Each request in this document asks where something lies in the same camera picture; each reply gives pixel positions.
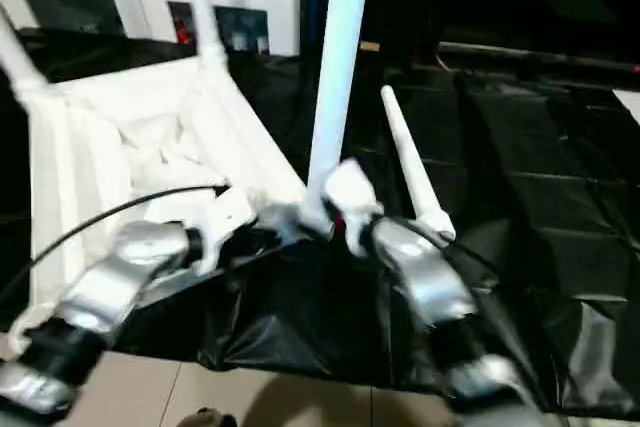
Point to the white plastic table leg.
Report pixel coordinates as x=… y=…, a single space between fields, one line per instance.
x=15 y=57
x=205 y=7
x=410 y=162
x=340 y=67

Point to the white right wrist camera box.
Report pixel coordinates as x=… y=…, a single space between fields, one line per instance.
x=352 y=192

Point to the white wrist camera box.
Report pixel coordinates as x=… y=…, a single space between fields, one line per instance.
x=352 y=192
x=228 y=217

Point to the black plastic mat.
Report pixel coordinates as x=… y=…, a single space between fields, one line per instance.
x=540 y=227

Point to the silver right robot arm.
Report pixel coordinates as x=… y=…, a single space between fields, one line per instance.
x=430 y=287

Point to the dark grey rounded object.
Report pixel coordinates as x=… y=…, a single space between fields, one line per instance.
x=208 y=419

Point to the white flat board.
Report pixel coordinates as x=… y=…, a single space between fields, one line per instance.
x=630 y=107

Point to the small tan tag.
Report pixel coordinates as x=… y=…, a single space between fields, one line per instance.
x=369 y=46

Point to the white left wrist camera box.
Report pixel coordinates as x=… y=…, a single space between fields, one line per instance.
x=228 y=217

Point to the white plastic table top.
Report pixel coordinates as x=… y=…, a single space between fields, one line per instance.
x=120 y=117

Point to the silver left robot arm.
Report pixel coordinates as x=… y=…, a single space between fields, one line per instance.
x=110 y=287

